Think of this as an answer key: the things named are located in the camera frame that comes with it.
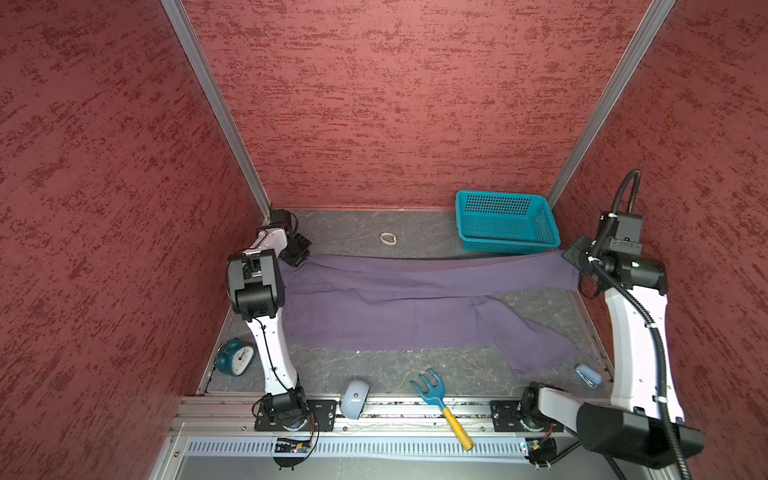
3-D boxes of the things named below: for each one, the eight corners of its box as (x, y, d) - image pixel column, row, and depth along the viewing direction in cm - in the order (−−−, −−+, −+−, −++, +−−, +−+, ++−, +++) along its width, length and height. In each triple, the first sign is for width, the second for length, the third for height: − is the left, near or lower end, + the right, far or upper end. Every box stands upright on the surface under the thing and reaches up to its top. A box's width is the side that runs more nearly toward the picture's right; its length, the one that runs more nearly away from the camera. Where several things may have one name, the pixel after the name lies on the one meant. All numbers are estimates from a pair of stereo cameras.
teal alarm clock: (227, 376, 82) (212, 367, 75) (236, 349, 87) (223, 338, 80) (249, 376, 82) (236, 367, 75) (257, 349, 87) (245, 338, 80)
